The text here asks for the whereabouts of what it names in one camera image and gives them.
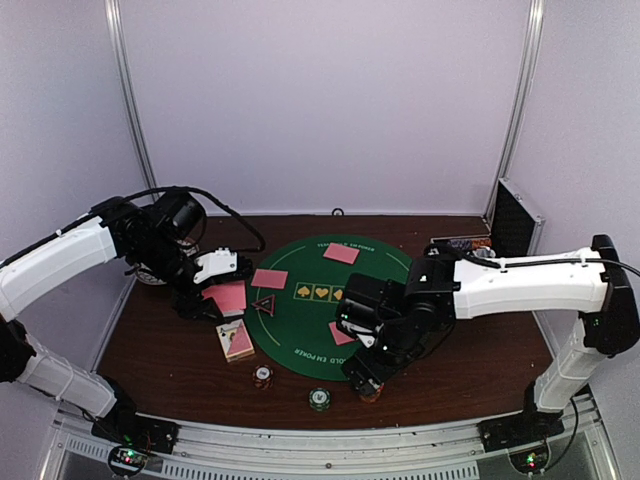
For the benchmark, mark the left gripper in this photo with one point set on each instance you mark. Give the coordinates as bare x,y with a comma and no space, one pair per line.
190,304

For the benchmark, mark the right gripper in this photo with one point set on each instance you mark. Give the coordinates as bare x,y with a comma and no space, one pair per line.
357,376

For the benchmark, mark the orange 5 chip stack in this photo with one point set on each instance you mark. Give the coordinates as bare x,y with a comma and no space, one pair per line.
371,398

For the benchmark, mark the red-backed card deck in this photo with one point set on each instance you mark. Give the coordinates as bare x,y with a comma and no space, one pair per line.
233,292

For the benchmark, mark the dealt card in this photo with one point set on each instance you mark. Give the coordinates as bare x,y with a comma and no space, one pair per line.
339,337
341,253
270,279

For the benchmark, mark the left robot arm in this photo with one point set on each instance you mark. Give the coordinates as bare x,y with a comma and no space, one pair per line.
150,237

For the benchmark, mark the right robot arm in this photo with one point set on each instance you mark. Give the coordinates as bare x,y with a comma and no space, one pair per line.
392,319

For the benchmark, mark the playing card box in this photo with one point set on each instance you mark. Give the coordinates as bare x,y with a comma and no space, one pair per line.
235,341

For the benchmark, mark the green 20 chip stack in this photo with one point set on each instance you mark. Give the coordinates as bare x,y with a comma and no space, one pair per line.
319,399

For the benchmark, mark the black triangular all-in button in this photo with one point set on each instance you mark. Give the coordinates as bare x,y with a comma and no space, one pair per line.
266,305

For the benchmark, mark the patterned round plate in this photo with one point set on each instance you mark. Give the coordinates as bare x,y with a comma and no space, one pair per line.
145,275

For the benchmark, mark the round green poker mat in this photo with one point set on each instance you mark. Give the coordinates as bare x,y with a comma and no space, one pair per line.
297,337

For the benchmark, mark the black 100 chip stack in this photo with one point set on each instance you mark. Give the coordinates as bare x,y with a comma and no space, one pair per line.
263,377

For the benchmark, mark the aluminium poker chip case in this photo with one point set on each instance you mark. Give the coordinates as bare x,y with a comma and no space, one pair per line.
514,228

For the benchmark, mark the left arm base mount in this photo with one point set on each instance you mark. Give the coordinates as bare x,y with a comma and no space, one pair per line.
148,434

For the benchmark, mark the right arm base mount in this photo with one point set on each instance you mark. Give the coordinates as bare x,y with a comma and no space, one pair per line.
519,429

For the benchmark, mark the front aluminium rail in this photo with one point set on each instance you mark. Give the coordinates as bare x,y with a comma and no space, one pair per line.
452,450

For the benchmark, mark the right aluminium frame post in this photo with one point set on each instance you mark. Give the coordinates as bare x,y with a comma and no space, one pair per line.
527,70

